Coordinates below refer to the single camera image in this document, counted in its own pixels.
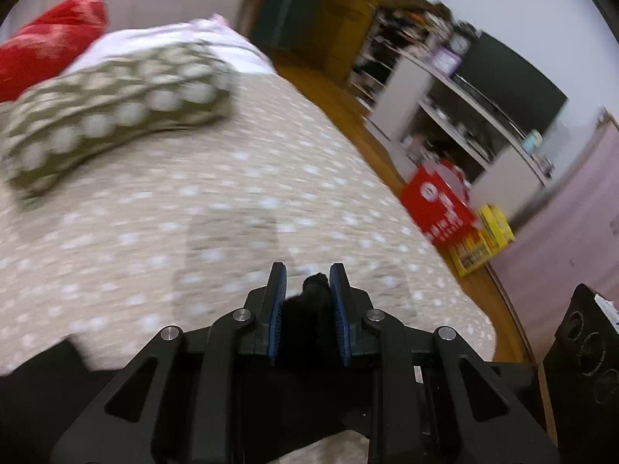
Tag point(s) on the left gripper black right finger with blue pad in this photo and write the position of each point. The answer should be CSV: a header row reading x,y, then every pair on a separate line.
x,y
428,397

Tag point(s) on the yellow wooden door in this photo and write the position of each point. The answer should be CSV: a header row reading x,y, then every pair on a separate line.
x,y
338,31

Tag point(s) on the red rolled comforter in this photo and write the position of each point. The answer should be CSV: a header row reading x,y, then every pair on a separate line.
x,y
43,48

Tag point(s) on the green hedgehog pattern pillow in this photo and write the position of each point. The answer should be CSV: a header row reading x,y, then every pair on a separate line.
x,y
60,123

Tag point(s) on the beige dotted quilt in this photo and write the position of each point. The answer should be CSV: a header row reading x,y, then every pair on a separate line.
x,y
177,226

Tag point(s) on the black speaker box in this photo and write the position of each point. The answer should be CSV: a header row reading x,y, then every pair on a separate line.
x,y
581,369

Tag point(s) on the white shelf unit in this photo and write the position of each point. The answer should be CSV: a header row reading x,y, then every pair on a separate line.
x,y
417,107

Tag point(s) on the yellow cardboard box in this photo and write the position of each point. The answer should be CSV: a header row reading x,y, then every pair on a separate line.
x,y
480,246

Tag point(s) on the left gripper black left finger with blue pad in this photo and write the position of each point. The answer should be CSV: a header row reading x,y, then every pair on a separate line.
x,y
173,402

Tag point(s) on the black pants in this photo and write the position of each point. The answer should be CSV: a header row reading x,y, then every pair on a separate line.
x,y
296,400

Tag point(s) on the black television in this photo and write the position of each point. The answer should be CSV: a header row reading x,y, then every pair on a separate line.
x,y
498,77

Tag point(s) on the red cardboard box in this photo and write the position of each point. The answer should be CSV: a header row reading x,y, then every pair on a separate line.
x,y
437,200

